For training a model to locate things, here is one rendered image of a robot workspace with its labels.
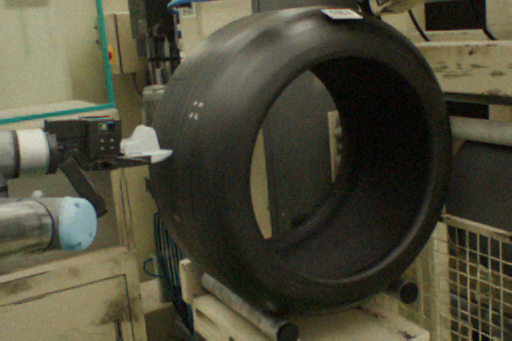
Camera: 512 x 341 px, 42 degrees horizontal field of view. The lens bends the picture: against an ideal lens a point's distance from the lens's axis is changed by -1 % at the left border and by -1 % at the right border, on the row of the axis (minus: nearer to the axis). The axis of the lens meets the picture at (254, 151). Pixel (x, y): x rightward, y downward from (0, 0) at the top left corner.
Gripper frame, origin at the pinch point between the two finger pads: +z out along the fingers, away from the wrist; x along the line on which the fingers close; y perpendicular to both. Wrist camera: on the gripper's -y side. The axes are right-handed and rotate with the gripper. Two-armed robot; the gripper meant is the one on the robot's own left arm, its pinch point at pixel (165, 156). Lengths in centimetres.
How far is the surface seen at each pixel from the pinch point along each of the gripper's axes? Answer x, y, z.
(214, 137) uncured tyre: -10.0, 4.3, 4.6
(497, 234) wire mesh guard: -16, -18, 64
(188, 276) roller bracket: 23.8, -31.1, 14.1
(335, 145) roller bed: 38, -7, 62
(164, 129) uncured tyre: 5.0, 4.1, 1.8
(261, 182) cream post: 26.5, -12.2, 33.5
